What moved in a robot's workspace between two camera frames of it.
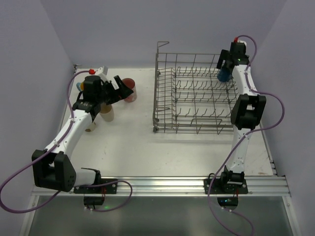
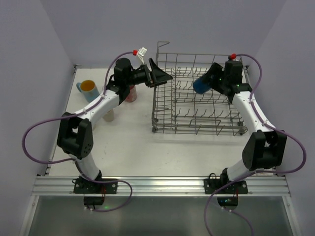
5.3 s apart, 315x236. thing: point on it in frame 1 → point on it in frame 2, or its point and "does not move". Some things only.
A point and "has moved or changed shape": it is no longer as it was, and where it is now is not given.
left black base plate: (109, 188) does not move
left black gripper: (112, 89) → (149, 77)
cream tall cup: (107, 112) does not move
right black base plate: (218, 187) does not move
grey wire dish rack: (189, 99) does not move
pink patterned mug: (130, 83) does not move
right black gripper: (224, 62) → (213, 76)
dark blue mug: (224, 74) has moved or changed shape
